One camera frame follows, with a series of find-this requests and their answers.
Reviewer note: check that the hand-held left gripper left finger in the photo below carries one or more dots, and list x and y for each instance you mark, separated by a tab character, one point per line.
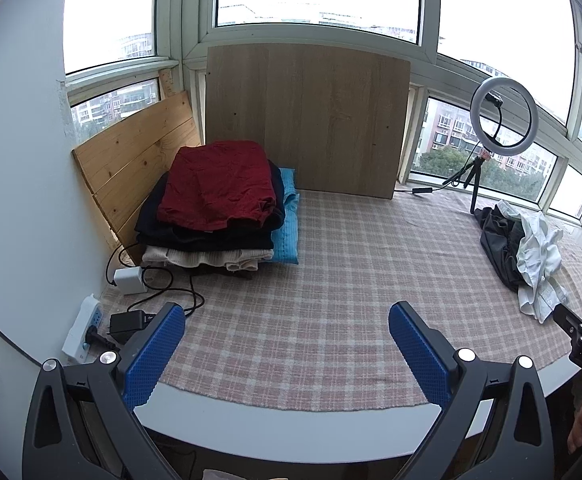
153	350

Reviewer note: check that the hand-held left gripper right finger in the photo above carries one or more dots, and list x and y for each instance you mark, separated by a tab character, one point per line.
416	355

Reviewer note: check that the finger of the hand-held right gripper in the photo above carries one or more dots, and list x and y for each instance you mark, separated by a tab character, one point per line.
571	317

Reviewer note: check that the white shirt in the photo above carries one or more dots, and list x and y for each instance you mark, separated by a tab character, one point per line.
536	255

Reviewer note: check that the stack of folded clothes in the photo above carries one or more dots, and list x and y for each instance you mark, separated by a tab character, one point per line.
196	240

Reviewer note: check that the black power adapter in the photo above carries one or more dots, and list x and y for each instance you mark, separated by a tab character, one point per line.
126	325

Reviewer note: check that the black plug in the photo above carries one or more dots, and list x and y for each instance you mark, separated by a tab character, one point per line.
102	342

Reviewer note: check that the white charger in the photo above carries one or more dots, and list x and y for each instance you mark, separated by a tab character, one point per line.
130	280

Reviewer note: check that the white power strip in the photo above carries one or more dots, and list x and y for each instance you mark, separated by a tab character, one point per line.
83	320

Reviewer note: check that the cream folded sweater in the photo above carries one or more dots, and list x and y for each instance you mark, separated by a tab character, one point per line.
196	259

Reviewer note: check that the black pants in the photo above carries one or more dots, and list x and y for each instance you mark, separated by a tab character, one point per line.
501	245

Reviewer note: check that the pink plaid blanket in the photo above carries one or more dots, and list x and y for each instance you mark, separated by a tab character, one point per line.
321	285

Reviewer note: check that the small tripod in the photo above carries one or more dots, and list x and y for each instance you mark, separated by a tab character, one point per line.
476	185

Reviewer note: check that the red folded garment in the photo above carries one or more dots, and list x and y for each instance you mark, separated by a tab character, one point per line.
216	185

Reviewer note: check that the blue folded garment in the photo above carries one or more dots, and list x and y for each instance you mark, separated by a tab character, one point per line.
286	230

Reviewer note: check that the pine plank board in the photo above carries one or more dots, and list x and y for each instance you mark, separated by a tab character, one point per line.
131	150

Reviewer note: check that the large grey wooden board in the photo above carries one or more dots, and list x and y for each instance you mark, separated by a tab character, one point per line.
311	120

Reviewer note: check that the narrow wooden slat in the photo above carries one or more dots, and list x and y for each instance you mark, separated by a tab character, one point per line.
167	85

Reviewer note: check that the window frame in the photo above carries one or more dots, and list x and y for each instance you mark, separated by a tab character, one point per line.
316	35

